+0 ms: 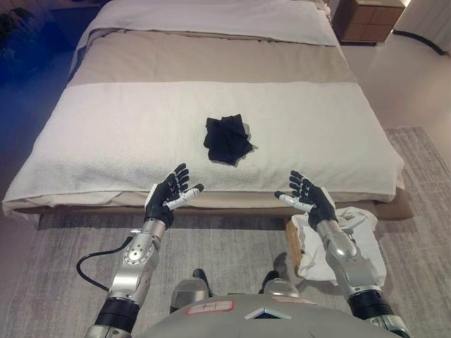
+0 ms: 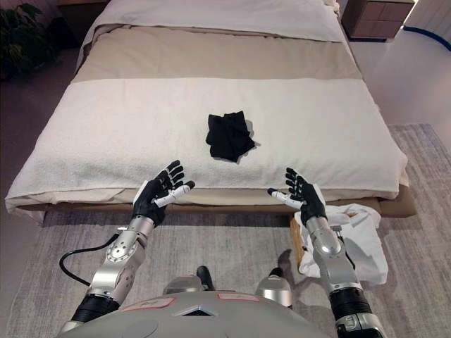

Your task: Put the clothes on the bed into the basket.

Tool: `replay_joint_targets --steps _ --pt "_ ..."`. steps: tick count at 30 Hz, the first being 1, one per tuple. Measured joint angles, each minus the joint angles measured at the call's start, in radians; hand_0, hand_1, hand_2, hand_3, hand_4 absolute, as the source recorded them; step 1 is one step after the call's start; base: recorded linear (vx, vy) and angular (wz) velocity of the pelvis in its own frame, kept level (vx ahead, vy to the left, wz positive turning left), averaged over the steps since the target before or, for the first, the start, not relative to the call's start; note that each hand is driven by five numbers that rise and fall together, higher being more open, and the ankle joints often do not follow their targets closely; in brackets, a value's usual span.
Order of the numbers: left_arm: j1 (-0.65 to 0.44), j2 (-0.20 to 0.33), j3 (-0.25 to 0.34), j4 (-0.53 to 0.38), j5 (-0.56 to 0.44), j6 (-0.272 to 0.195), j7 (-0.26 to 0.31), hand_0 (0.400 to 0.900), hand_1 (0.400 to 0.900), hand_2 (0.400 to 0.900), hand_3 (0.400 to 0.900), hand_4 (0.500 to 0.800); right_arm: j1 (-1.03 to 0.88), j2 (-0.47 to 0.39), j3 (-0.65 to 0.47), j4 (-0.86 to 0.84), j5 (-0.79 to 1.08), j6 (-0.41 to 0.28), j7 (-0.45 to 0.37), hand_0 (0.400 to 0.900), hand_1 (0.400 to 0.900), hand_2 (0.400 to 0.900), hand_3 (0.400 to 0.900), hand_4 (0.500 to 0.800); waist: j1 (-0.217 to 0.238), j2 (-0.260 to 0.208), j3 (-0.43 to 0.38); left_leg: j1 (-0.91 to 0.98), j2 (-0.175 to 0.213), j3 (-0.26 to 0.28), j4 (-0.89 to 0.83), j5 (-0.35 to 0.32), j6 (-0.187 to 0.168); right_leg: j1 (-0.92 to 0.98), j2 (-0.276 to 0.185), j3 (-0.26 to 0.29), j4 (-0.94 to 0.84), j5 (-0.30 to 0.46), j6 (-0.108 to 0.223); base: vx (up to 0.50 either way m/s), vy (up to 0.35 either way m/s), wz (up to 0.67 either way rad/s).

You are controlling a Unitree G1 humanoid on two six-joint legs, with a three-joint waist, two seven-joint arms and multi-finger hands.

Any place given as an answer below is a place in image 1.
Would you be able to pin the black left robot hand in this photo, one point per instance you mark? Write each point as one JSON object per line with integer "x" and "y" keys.
{"x": 158, "y": 202}

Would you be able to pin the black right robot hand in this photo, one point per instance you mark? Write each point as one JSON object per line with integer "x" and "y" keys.
{"x": 319, "y": 206}

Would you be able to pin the black clothing item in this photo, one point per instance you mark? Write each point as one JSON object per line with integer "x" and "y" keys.
{"x": 227, "y": 139}

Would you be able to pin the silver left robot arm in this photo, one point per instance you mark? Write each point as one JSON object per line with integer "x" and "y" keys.
{"x": 135, "y": 257}

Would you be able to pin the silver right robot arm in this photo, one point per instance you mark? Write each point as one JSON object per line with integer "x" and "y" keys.
{"x": 347, "y": 257}

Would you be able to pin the wooden basket with white liner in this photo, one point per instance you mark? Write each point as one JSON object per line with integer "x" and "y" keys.
{"x": 366, "y": 246}

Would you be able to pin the white textured bed blanket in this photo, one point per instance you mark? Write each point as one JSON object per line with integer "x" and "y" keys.
{"x": 123, "y": 141}

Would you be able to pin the white bed top cover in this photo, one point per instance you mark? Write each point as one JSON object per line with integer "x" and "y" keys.
{"x": 211, "y": 15}

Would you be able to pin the grey woven rug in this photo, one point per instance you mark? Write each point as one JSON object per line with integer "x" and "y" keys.
{"x": 218, "y": 253}

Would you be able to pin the silver right robot leg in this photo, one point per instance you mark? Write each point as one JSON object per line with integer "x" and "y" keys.
{"x": 278, "y": 287}

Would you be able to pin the pink-edged blank torso label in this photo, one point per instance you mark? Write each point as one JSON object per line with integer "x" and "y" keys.
{"x": 292, "y": 299}

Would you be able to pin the pink-edged handwritten torso label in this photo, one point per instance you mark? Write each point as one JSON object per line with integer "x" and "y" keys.
{"x": 211, "y": 307}

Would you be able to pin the grey robot torso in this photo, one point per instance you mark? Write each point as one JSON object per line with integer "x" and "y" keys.
{"x": 264, "y": 325}

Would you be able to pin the brown wooden nightstand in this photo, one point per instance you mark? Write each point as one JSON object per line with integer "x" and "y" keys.
{"x": 370, "y": 21}

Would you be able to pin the black curved baseboard strip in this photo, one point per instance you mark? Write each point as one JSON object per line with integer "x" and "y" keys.
{"x": 423, "y": 40}

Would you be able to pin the beige upholstered bed frame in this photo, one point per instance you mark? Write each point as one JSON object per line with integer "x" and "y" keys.
{"x": 229, "y": 210}

